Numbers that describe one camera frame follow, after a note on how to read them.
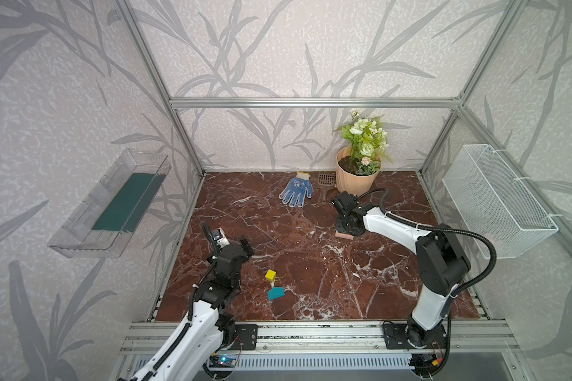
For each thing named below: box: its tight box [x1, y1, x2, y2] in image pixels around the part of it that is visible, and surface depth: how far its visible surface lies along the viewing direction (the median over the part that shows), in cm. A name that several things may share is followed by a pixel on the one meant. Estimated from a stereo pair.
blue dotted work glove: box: [278, 171, 314, 208], surface depth 114 cm
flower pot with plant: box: [333, 110, 394, 197], surface depth 99 cm
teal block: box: [267, 286, 286, 301], surface depth 84 cm
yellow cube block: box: [264, 269, 277, 282], surface depth 86 cm
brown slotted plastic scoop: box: [317, 173, 337, 201], surface depth 117 cm
